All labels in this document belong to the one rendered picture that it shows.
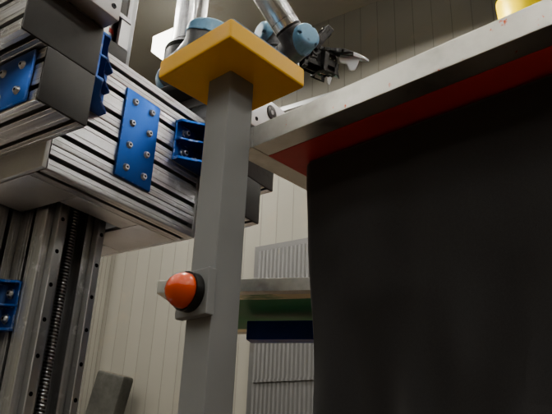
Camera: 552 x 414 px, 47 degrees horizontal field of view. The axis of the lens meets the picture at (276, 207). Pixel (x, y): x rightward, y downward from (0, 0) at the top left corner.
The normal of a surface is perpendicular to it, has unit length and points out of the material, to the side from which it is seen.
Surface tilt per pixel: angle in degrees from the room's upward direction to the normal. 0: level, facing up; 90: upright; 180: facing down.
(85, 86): 90
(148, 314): 90
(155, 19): 180
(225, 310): 90
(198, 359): 90
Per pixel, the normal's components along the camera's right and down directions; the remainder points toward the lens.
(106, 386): -0.44, -0.36
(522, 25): -0.67, -0.31
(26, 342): 0.83, -0.18
